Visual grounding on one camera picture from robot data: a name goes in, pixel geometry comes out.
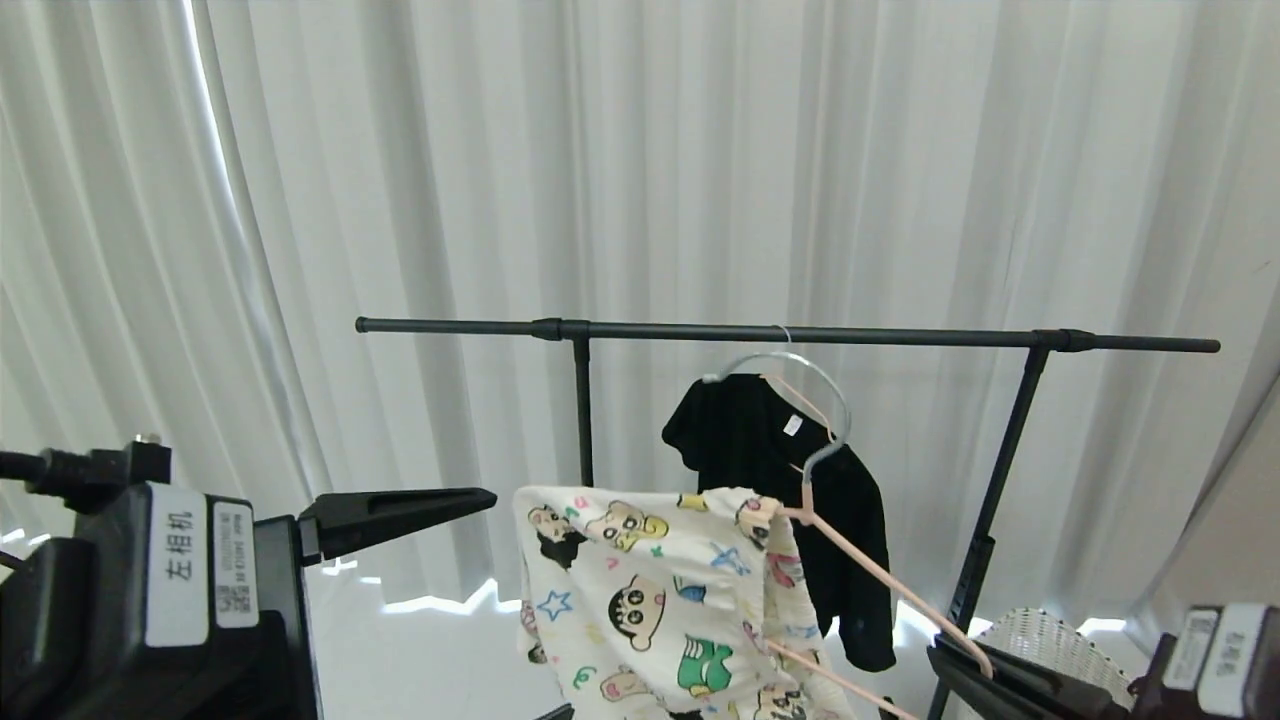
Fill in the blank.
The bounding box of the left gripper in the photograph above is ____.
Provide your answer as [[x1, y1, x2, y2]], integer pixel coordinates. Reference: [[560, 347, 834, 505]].
[[255, 487, 498, 720]]

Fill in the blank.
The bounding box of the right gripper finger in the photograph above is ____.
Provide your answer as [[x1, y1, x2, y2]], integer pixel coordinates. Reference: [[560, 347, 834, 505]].
[[932, 633, 1136, 717], [925, 648, 1081, 720]]

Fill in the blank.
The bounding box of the cream printed garment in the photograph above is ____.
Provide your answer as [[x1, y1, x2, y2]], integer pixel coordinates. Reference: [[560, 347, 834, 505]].
[[513, 485, 859, 720]]

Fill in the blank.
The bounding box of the pink clothes hanger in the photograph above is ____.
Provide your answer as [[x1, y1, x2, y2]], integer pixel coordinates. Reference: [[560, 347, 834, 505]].
[[758, 325, 839, 446], [703, 352, 996, 720]]

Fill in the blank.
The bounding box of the black garment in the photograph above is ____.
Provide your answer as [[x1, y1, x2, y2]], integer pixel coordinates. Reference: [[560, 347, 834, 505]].
[[662, 373, 898, 673]]

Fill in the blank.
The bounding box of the white laundry basket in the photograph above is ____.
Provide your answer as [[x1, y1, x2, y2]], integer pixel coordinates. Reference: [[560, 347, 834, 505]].
[[975, 607, 1153, 713]]

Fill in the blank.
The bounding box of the black clothes rack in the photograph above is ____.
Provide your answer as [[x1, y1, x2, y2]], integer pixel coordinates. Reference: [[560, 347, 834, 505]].
[[355, 317, 1221, 720]]

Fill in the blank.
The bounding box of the white curtain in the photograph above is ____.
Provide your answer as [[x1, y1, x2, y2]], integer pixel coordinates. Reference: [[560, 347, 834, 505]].
[[0, 0, 1280, 641]]

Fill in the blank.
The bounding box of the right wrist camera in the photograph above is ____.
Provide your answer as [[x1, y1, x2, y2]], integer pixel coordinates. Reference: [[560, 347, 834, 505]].
[[1135, 603, 1280, 720]]

